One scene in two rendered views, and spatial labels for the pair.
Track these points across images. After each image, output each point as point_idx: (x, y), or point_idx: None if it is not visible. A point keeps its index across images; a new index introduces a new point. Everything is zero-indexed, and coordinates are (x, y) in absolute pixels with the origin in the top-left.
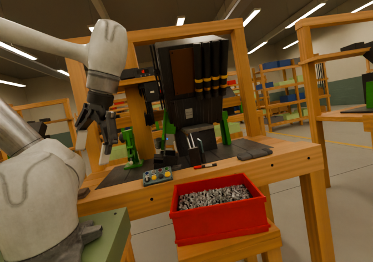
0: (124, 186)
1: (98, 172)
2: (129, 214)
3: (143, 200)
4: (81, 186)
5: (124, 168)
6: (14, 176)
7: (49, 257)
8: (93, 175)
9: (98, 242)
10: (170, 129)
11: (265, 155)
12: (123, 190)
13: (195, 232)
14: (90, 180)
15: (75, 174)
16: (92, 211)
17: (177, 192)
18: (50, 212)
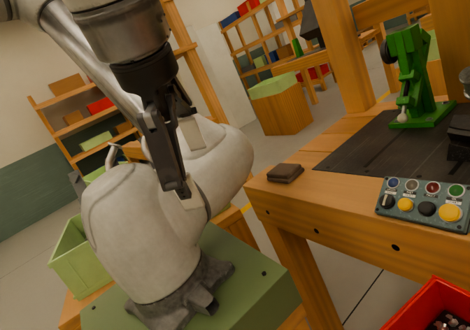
0: (350, 186)
1: (355, 115)
2: (350, 246)
3: (375, 239)
4: (312, 147)
5: (390, 125)
6: (84, 215)
7: (148, 312)
8: (343, 122)
9: (206, 324)
10: None
11: None
12: (339, 201)
13: None
14: (332, 133)
15: None
16: (294, 212)
17: (442, 298)
18: (126, 269)
